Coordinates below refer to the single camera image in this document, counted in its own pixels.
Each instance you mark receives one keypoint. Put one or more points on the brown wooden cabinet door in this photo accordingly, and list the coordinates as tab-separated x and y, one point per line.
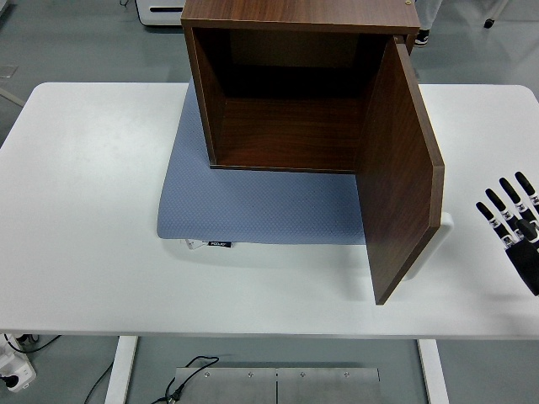
400	189

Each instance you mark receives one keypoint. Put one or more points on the person's leg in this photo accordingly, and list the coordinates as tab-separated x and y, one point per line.
429	14

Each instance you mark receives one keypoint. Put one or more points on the blue-grey textured mat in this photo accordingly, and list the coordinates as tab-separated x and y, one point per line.
252	210

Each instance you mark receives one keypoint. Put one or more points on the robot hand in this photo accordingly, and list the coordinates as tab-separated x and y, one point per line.
524	256

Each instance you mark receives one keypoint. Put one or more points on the white box appliance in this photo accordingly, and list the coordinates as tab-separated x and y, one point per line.
164	17

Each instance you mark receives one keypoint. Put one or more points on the white mat care tag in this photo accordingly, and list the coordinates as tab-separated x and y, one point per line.
193	244

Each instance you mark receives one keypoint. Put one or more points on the brown wooden cabinet body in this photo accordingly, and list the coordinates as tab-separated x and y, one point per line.
295	134

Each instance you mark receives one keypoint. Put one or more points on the white power strip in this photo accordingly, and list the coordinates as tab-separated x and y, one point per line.
19	374

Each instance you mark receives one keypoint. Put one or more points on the person's shoe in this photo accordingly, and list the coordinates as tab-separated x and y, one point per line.
422	40

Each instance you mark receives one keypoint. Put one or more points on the black caster wheel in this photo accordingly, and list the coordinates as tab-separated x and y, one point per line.
488	23

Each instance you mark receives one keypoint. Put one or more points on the grey floor socket plate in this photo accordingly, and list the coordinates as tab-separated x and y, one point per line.
6	71

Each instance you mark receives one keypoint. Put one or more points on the grey metal plate with screws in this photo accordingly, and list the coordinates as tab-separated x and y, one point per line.
328	387
227	387

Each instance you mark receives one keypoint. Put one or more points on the black mat label tag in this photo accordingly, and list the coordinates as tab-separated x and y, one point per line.
220	244

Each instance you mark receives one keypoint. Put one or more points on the white table leg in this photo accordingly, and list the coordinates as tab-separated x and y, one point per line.
433	374
120	370

